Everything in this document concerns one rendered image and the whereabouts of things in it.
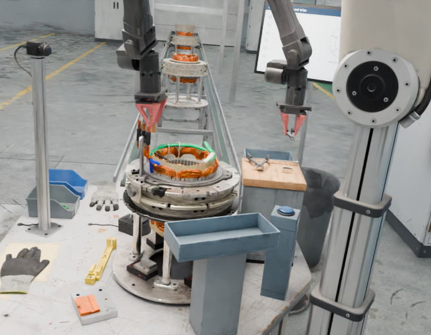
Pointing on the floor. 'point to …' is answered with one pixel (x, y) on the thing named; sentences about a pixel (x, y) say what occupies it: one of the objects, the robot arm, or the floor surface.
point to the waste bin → (312, 230)
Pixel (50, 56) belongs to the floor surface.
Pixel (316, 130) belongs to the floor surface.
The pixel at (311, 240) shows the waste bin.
